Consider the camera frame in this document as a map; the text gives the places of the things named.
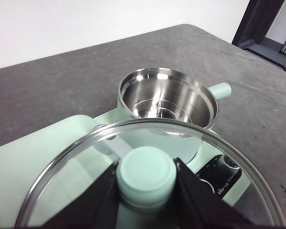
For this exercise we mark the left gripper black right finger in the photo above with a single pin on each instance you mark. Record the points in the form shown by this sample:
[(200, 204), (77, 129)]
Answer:
[(205, 202)]

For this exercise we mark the mint green steamer pot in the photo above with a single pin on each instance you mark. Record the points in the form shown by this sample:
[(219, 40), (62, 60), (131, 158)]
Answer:
[(169, 95)]

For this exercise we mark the mint green breakfast machine base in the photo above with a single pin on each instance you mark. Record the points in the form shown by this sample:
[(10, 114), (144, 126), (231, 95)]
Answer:
[(205, 176)]

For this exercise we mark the dark grey metal frame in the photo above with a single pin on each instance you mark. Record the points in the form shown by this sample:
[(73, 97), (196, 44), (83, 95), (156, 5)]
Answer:
[(257, 21)]

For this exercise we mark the silver control knob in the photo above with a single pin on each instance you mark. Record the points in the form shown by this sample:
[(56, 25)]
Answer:
[(231, 162), (206, 186)]

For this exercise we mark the glass lid with mint knob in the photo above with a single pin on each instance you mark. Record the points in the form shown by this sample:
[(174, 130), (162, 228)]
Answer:
[(145, 171)]

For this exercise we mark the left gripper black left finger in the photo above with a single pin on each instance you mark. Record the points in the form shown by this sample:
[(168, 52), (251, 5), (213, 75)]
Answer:
[(90, 207)]

